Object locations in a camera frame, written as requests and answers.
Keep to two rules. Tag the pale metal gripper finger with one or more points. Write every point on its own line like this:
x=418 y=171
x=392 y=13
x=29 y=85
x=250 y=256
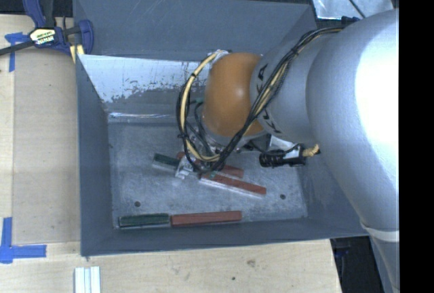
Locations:
x=186 y=159
x=182 y=172

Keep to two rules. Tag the dark green flat block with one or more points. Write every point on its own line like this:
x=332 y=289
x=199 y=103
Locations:
x=165 y=159
x=144 y=220

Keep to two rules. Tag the red-brown flat block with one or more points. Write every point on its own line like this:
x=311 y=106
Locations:
x=234 y=171
x=207 y=218
x=244 y=184

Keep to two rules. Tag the grey metal bin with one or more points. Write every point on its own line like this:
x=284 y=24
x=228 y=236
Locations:
x=135 y=183

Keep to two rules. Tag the pale wood board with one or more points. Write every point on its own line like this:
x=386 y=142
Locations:
x=44 y=149

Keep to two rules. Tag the black cylinder on white bracket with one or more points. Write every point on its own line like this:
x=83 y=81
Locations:
x=275 y=158

